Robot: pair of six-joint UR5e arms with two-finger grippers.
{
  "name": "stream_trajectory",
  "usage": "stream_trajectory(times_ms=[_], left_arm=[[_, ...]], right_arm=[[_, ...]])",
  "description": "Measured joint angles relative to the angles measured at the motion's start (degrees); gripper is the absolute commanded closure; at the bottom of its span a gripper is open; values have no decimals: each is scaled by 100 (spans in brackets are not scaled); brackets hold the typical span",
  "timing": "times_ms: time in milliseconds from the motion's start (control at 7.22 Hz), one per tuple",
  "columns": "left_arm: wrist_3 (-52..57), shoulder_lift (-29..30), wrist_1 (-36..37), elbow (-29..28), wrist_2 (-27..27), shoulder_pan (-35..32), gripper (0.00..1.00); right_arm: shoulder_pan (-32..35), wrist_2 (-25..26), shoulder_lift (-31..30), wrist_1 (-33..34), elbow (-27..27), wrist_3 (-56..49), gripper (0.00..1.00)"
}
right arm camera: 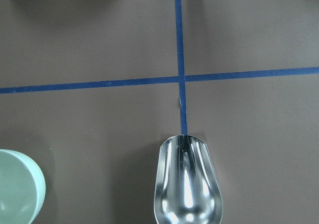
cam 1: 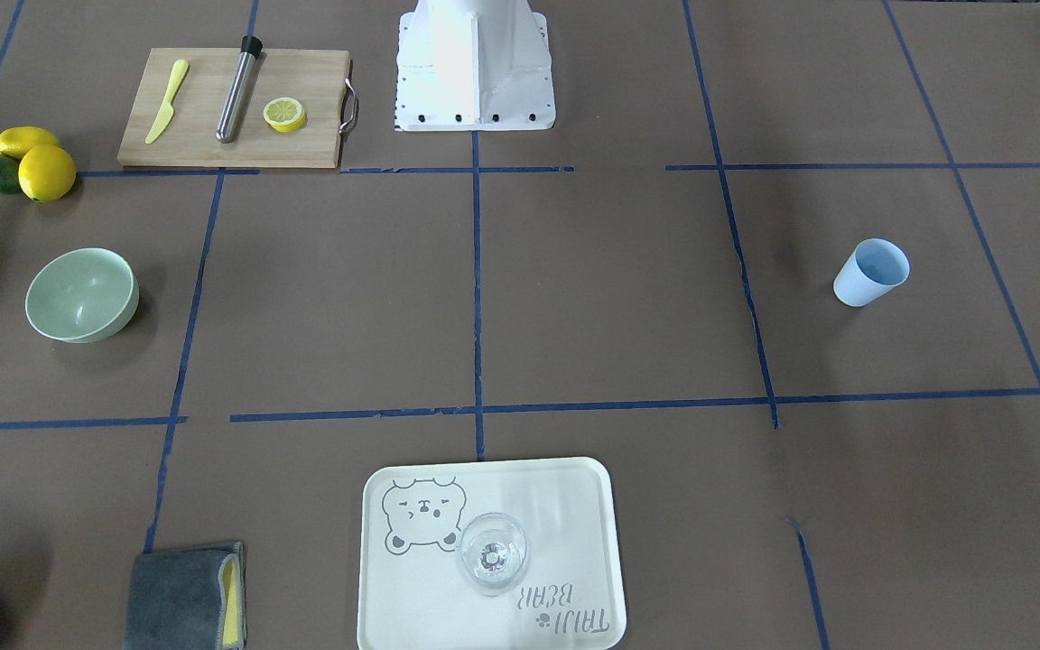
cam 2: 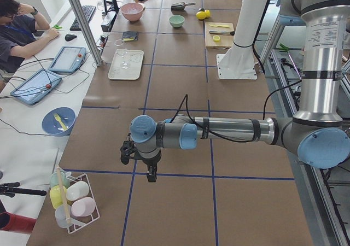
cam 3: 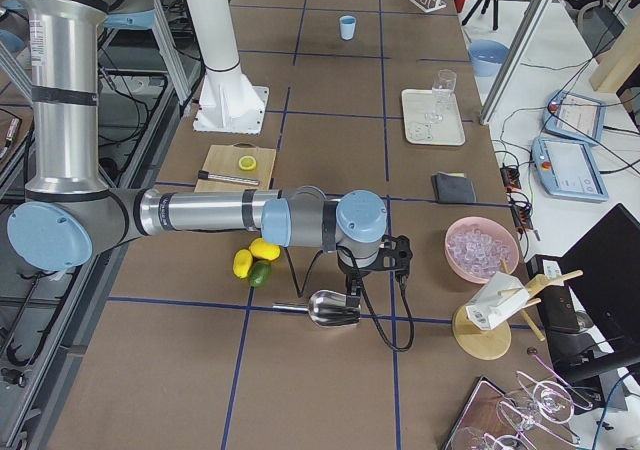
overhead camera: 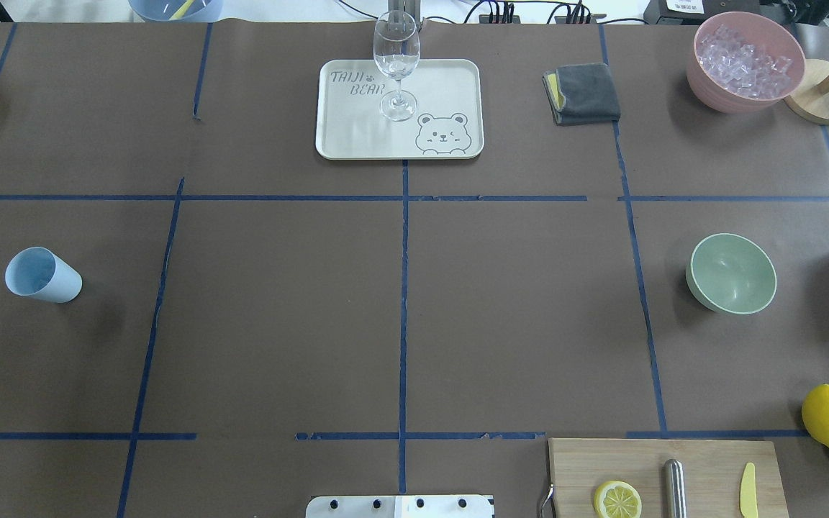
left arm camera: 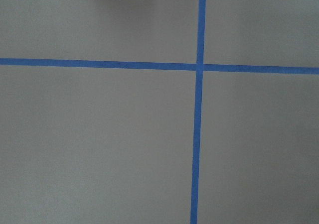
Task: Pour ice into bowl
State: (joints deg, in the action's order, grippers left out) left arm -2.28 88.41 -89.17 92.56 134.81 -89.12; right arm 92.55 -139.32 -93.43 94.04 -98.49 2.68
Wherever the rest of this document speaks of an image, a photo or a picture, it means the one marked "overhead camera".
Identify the light green bowl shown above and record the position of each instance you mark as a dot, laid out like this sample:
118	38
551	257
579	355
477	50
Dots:
731	274

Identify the light blue plastic cup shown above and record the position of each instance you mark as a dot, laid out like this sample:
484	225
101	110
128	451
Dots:
38	273

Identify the blue bowl with fork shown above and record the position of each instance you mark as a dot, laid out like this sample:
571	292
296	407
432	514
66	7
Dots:
177	11

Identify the pink bowl with ice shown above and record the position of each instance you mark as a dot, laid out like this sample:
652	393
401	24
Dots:
742	62

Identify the cream bear serving tray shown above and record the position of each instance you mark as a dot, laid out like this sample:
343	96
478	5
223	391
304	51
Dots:
448	126

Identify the clear wine glass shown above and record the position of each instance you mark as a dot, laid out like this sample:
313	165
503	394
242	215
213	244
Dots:
396	51

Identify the grey yellow folded cloth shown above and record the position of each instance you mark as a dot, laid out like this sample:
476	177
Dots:
582	94

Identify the lemon half slice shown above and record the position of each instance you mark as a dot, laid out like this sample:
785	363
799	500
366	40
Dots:
616	499

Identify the wooden cutting board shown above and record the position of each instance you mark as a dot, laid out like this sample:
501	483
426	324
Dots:
712	474

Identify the yellow plastic knife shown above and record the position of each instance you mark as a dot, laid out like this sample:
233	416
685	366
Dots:
748	500

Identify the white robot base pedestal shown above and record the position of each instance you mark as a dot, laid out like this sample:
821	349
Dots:
430	505

